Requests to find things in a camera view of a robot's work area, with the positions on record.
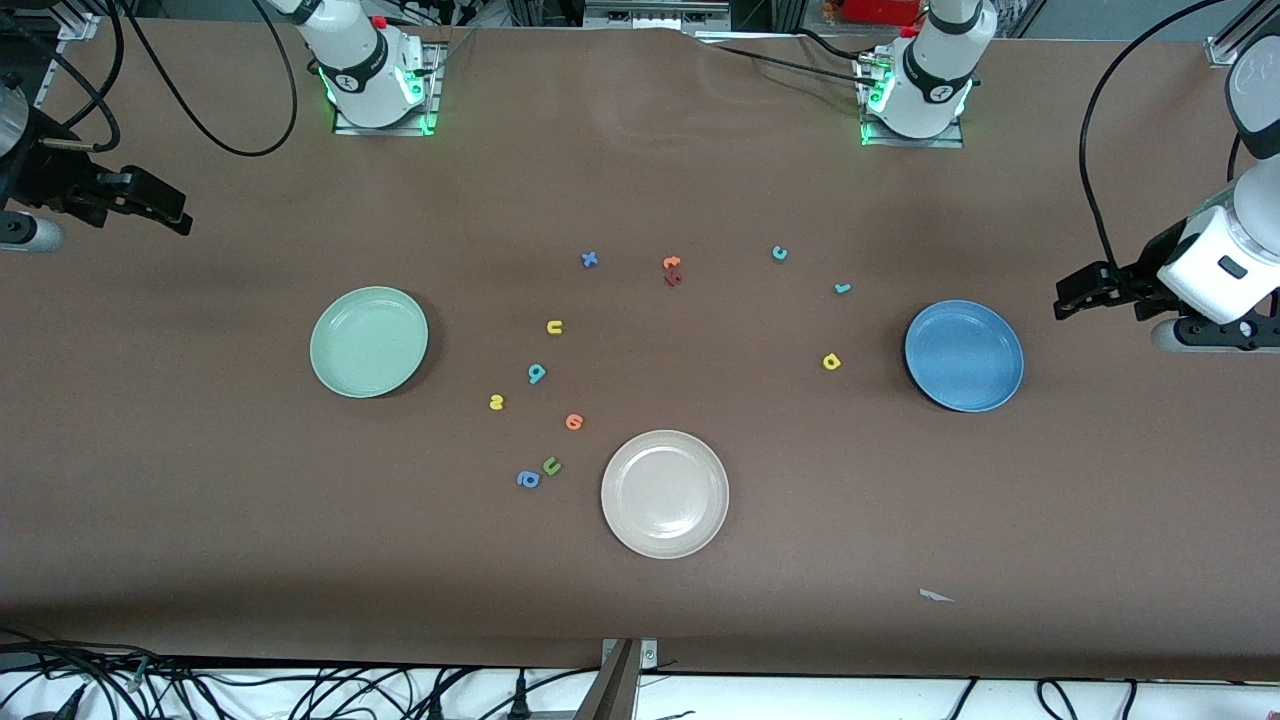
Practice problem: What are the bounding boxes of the blue plate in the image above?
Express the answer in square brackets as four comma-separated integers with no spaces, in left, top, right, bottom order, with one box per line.
[904,299,1025,413]

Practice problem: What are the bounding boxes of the green plate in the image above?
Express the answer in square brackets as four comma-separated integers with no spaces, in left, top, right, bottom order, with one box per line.
[309,286,430,400]

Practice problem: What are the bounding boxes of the red box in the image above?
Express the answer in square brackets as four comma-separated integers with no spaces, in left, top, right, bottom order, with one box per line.
[840,0,923,26]

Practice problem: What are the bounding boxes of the beige plate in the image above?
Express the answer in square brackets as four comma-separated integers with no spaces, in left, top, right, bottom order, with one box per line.
[600,429,730,560]

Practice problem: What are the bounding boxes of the grey metal device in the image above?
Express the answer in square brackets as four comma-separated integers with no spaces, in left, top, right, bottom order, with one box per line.
[583,0,732,31]

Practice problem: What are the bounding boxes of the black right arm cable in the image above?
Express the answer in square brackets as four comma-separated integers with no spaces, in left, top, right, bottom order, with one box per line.
[0,0,299,158]

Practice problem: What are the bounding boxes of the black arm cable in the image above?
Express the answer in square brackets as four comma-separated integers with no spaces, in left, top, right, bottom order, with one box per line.
[1078,0,1246,269]
[0,0,299,158]

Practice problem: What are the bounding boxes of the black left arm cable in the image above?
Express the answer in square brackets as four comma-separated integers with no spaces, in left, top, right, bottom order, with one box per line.
[1078,0,1246,269]

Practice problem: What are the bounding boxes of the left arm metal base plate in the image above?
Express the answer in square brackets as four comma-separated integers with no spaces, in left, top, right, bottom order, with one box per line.
[858,52,966,149]

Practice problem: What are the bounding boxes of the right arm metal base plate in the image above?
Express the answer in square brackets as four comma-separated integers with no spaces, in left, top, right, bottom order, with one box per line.
[332,42,442,137]

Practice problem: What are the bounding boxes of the black cable on table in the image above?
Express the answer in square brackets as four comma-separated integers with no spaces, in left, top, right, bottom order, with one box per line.
[700,28,881,81]

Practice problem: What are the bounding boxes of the metal table bracket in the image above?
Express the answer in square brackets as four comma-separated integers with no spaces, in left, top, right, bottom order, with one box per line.
[575,638,659,720]

